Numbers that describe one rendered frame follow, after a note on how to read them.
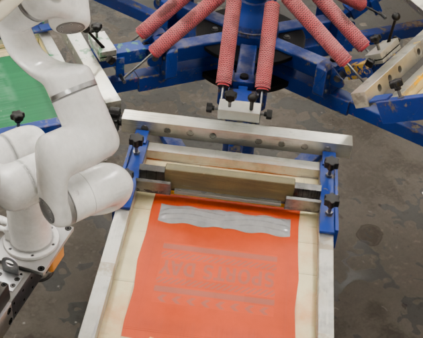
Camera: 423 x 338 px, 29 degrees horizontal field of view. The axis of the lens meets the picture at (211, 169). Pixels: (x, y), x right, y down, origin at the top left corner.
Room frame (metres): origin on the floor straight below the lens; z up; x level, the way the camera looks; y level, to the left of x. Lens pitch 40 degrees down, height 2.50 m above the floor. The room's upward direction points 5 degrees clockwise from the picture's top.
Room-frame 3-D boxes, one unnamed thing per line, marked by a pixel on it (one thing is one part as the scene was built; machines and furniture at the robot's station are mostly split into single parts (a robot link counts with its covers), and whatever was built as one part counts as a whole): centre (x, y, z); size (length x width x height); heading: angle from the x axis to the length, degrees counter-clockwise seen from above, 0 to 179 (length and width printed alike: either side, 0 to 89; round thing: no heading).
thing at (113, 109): (1.99, 0.29, 1.02); 0.07 x 0.06 x 0.07; 177
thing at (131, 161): (1.77, 0.22, 0.98); 0.30 x 0.05 x 0.07; 177
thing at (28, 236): (1.34, 0.41, 1.21); 0.16 x 0.13 x 0.15; 75
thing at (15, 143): (1.33, 0.40, 1.37); 0.13 x 0.10 x 0.16; 133
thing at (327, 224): (1.74, -0.33, 0.98); 0.30 x 0.05 x 0.07; 177
